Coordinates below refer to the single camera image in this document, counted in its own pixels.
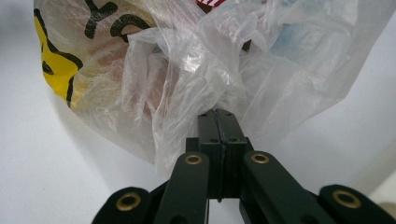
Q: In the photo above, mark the clear plastic bag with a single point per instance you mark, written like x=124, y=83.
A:
x=186, y=77

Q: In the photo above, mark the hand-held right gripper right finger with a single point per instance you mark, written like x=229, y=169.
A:
x=232, y=149

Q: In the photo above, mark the white table mat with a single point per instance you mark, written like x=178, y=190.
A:
x=46, y=161

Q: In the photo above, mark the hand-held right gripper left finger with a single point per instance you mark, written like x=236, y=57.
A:
x=211, y=149

